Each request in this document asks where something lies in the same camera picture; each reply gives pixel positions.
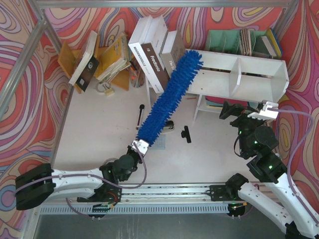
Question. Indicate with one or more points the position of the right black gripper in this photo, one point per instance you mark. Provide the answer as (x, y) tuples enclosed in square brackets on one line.
[(239, 117)]

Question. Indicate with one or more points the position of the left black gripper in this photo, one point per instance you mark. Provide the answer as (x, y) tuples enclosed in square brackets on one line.
[(133, 153)]

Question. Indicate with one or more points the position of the yellow grey calculator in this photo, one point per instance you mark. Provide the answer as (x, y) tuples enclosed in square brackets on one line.
[(159, 143)]

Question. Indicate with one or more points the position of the blue microfiber duster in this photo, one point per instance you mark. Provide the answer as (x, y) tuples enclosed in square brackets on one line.
[(166, 104)]

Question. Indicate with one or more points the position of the black clip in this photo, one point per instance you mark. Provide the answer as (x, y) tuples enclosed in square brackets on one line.
[(185, 134)]

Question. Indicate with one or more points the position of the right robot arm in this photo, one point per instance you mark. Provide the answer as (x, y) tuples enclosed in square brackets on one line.
[(294, 215)]

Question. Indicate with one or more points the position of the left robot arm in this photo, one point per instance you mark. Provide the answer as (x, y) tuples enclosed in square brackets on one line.
[(100, 184)]

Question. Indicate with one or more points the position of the white bookshelf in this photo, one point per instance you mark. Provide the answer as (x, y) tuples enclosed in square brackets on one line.
[(239, 77)]

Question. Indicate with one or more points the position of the stack of coloured folders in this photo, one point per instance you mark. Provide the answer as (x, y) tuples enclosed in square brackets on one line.
[(214, 101)]

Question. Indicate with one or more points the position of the grey black stapler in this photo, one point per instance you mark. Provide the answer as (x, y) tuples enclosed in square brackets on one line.
[(168, 127)]

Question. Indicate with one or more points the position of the black white utility knife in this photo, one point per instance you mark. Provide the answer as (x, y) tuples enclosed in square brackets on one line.
[(140, 116)]

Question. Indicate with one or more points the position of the small white shelf stand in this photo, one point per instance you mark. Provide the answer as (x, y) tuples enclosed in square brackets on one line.
[(152, 96)]

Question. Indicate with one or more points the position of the green file organizer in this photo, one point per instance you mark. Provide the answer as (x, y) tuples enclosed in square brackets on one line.
[(230, 41)]

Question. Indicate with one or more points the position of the pencil cup with pencils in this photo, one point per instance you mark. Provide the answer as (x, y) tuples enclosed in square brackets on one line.
[(137, 77)]

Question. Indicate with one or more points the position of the blue yellow book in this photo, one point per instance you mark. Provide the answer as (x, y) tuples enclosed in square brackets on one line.
[(274, 41)]

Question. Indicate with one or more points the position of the grey Lonely City book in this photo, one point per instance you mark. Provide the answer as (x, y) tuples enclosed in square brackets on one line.
[(172, 51)]

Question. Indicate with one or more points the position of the brown Fredonia book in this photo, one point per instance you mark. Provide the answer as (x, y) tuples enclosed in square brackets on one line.
[(159, 78)]

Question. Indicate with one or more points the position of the yellow worn books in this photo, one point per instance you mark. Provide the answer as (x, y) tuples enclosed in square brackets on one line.
[(113, 60)]

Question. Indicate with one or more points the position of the black white paperback book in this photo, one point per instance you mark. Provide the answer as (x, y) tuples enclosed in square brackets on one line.
[(86, 63)]

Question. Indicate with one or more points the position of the white Mademoiselle book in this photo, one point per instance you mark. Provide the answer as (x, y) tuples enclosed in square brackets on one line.
[(135, 45)]

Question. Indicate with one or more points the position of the yellow wooden book rack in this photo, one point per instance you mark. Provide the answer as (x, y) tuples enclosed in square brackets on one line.
[(67, 58)]

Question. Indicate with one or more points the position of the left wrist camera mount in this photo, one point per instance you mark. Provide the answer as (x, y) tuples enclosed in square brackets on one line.
[(140, 146)]

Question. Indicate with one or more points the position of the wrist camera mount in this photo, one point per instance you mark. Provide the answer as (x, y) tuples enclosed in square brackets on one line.
[(265, 111), (140, 146)]

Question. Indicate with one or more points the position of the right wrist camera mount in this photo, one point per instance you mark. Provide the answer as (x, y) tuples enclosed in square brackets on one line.
[(265, 111)]

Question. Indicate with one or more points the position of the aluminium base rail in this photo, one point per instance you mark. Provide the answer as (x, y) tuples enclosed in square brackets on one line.
[(159, 193)]

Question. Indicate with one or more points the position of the brass padlock with ring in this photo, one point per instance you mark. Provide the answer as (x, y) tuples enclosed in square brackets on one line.
[(105, 89)]

